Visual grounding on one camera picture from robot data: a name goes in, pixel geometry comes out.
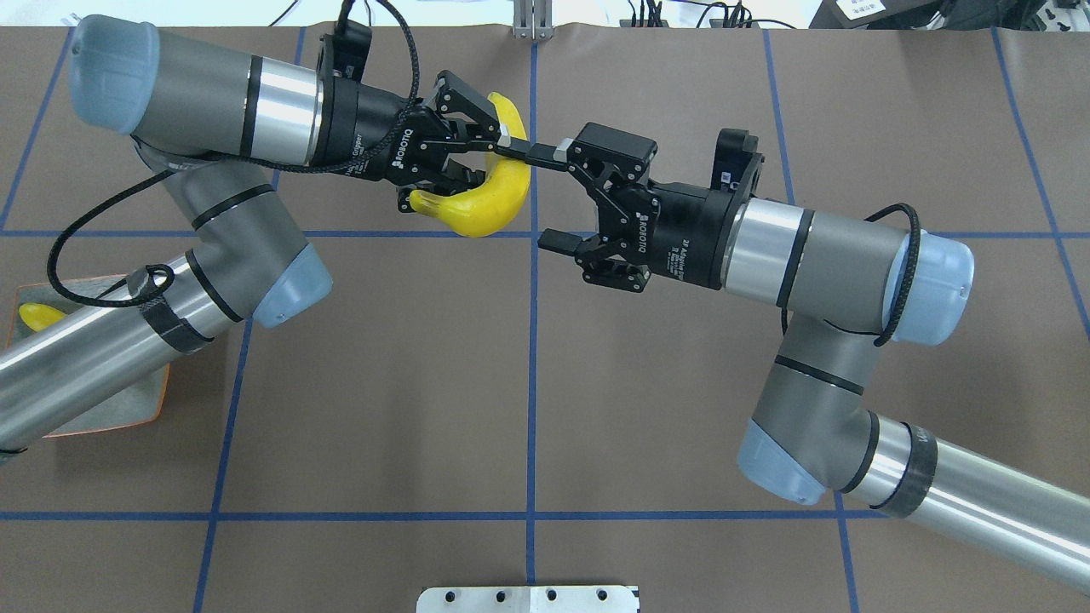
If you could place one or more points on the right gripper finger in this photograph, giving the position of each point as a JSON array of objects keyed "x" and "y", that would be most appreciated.
[
  {"x": 600, "y": 158},
  {"x": 606, "y": 262}
]

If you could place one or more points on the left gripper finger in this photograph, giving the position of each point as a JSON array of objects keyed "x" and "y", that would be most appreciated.
[
  {"x": 452, "y": 179},
  {"x": 468, "y": 122}
]

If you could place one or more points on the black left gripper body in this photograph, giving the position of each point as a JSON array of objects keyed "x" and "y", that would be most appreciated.
[{"x": 364, "y": 129}]

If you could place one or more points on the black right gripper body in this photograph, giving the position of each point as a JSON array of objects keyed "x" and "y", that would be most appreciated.
[{"x": 685, "y": 236}]

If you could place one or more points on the yellow banana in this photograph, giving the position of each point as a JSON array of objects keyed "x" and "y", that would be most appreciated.
[
  {"x": 39, "y": 316},
  {"x": 485, "y": 209}
]

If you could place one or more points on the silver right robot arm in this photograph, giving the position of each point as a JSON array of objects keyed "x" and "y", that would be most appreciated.
[{"x": 844, "y": 288}]

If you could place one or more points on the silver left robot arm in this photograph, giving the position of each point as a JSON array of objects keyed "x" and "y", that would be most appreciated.
[{"x": 208, "y": 121}]

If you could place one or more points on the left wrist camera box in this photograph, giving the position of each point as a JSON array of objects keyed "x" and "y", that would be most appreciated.
[{"x": 344, "y": 51}]

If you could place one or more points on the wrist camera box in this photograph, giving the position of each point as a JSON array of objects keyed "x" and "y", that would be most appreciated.
[
  {"x": 344, "y": 51},
  {"x": 737, "y": 162}
]

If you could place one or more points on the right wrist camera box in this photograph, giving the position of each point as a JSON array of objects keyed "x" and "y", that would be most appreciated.
[{"x": 737, "y": 162}]

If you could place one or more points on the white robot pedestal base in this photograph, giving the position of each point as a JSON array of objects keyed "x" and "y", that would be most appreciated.
[{"x": 548, "y": 598}]

